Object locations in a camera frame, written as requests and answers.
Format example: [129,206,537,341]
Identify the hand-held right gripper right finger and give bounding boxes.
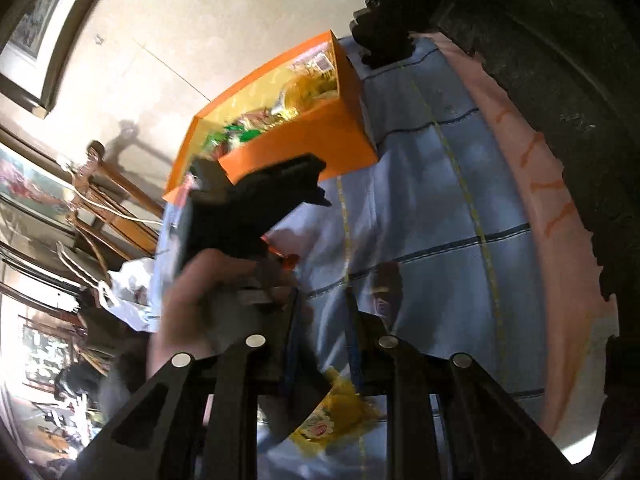
[345,290,573,480]

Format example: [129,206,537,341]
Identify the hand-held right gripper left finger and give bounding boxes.
[75,287,333,480]

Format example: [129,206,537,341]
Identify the yellow snack packet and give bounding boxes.
[260,367,387,461]

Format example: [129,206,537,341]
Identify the orange cardboard box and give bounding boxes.
[162,30,379,206]

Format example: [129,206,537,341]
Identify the assorted snack packets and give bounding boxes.
[197,42,342,162]

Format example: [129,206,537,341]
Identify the person's left hand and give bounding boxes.
[147,247,263,377]

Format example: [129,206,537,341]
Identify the wooden chair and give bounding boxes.
[65,140,167,261]

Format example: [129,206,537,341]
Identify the white plastic bag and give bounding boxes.
[97,257,167,333]

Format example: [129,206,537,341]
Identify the blue checked bed sheet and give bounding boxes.
[150,35,551,480]

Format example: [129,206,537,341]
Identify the framed flower painting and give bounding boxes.
[0,142,77,211]

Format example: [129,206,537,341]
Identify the pink bed sheet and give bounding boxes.
[435,32,622,461]

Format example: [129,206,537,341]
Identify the dark carved headboard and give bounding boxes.
[347,0,640,480]

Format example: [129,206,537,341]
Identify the white cable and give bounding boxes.
[60,157,164,227]

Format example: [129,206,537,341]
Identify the framed wall picture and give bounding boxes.
[0,0,127,120]

